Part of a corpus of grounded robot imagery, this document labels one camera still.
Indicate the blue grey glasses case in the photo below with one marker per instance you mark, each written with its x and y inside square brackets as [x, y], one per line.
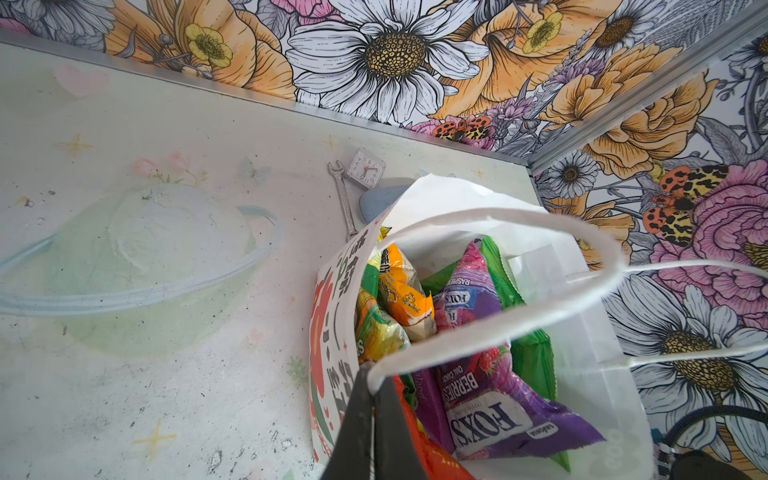
[374, 202]

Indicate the small tan snack packet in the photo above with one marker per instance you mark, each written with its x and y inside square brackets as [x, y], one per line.
[403, 297]

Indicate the green Lays chips bag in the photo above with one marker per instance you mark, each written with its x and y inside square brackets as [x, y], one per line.
[528, 342]

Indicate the white floral paper bag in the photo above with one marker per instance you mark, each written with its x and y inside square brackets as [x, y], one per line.
[608, 357]

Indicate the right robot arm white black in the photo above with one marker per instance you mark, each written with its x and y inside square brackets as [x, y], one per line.
[697, 465]

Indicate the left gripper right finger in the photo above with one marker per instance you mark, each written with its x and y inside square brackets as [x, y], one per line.
[396, 457]

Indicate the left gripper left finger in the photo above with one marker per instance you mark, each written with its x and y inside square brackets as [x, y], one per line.
[351, 458]

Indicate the silver wrench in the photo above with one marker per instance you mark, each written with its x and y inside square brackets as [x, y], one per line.
[337, 170]

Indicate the purple Foxs berries candy bag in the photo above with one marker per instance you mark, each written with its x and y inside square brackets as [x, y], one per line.
[486, 384]

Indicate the small square clock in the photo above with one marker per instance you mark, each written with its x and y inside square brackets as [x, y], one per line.
[365, 169]

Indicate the red snack packet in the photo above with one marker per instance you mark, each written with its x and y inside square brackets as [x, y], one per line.
[436, 462]

